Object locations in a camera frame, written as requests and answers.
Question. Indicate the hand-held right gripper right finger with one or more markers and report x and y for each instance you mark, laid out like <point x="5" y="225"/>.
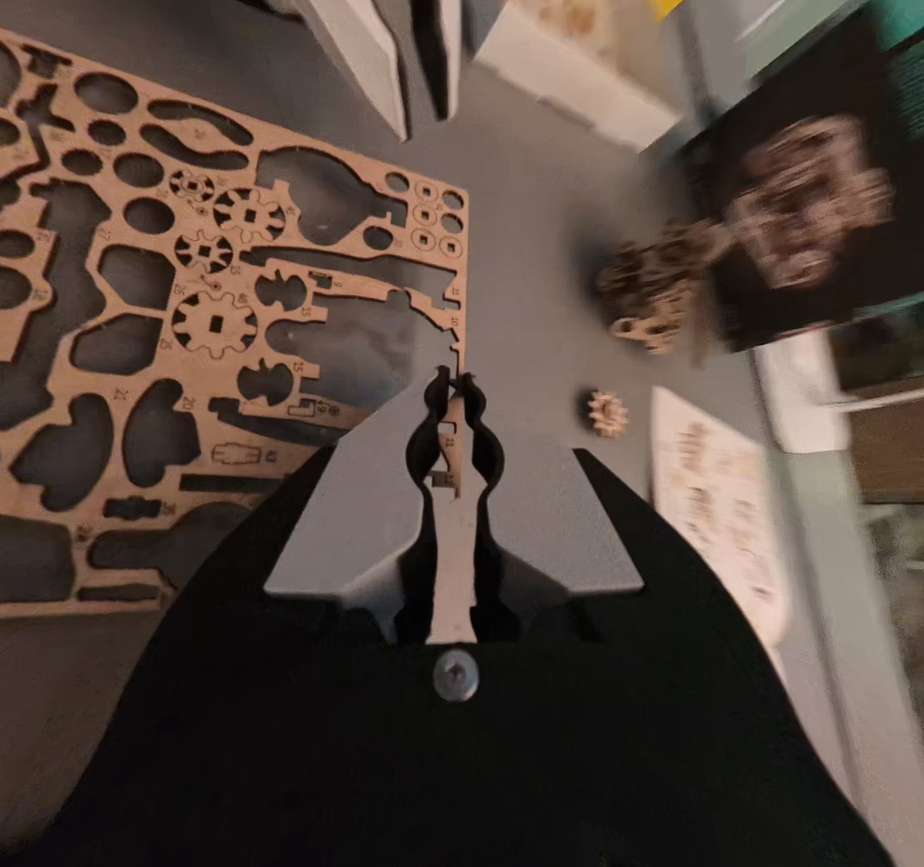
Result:
<point x="556" y="520"/>

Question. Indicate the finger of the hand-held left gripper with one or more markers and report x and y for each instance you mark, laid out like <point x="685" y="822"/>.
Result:
<point x="447" y="15"/>
<point x="339" y="22"/>

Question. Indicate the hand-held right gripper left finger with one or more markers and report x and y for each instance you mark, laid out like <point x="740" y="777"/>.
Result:
<point x="346" y="520"/>

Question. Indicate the small thick wooden gear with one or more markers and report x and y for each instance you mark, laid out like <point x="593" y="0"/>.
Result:
<point x="605" y="413"/>

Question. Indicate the laser-cut wooden parts sheet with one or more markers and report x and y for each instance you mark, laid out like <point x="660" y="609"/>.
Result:
<point x="119" y="392"/>

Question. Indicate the partly built wooden model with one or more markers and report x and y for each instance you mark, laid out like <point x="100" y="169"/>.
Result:
<point x="650" y="289"/>

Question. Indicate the black model kit box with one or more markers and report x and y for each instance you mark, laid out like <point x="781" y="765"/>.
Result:
<point x="765" y="130"/>

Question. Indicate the white box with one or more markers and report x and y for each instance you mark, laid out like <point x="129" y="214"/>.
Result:
<point x="577" y="80"/>

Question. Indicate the open instruction booklet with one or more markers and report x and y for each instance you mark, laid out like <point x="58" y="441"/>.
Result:
<point x="722" y="520"/>

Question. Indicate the white sign stand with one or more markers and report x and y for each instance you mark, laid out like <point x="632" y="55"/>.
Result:
<point x="794" y="405"/>

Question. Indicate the brown cardboard box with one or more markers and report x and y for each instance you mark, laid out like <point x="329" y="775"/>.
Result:
<point x="891" y="448"/>

